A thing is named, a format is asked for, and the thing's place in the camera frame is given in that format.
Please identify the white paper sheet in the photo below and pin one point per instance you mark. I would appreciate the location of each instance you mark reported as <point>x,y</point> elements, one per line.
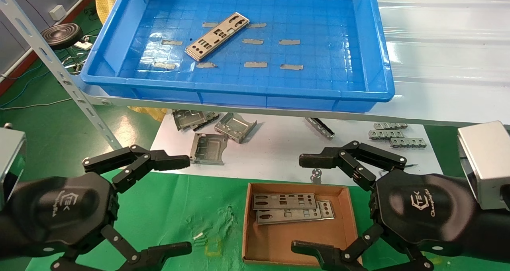
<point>279,155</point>

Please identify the toothed grey metal strip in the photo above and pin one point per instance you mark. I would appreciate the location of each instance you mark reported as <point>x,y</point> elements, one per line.
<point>390,125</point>
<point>408,142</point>
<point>384,134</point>

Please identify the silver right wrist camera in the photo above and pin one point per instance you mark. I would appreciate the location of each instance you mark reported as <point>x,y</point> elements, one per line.
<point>484,163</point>

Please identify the shallow cardboard box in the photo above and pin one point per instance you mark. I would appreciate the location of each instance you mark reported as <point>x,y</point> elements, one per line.
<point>295,239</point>

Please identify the folded grey metal bracket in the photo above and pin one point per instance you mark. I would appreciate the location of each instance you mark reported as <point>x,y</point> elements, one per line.
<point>187,118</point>

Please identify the black round stool seat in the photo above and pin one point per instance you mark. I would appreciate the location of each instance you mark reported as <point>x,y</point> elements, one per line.
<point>61,35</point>

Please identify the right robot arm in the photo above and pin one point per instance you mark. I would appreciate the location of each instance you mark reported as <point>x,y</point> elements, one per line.
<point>494,235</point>

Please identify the square grey metal frame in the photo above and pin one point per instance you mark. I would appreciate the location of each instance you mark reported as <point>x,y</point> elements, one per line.
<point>209,148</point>

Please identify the flat grey metal bracket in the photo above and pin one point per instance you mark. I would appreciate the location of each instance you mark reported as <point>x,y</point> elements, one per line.
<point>211,116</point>

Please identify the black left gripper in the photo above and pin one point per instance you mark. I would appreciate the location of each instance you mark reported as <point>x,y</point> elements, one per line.
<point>63,211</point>

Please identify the grey slotted metal shelf post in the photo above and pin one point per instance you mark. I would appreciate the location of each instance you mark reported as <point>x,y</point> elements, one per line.
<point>51,61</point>

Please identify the white power strip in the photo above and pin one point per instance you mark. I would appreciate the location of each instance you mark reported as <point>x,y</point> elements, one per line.
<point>83,45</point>

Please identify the blue plastic tray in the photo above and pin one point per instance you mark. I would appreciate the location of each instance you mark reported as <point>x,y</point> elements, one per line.
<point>318,83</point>

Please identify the green cloth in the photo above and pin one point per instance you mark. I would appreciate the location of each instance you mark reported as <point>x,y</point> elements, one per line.
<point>179,207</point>

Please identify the white wall socket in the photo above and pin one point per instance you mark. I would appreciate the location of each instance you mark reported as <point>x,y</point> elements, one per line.
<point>57,12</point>

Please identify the open grey metal cage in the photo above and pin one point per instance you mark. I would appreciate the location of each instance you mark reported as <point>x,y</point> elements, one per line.
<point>235,126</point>

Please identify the silver binder clip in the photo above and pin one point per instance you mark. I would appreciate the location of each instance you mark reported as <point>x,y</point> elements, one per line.
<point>316,176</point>

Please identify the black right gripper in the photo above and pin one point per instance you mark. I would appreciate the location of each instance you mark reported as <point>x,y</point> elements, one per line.
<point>422,211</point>

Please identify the white tape scrap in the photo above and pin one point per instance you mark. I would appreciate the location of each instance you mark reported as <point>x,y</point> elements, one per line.
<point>198,236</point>

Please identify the thin black rod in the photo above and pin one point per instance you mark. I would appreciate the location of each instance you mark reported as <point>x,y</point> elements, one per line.
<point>412,165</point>

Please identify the narrow grey metal rail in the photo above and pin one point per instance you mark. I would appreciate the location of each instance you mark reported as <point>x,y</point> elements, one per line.
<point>320,127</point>

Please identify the grey tape strip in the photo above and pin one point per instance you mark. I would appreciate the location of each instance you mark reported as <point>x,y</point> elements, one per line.
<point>255,64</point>
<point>165,65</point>
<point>258,25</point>
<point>291,67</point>
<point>253,41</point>
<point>210,24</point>
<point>172,42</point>
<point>289,42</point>
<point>206,65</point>

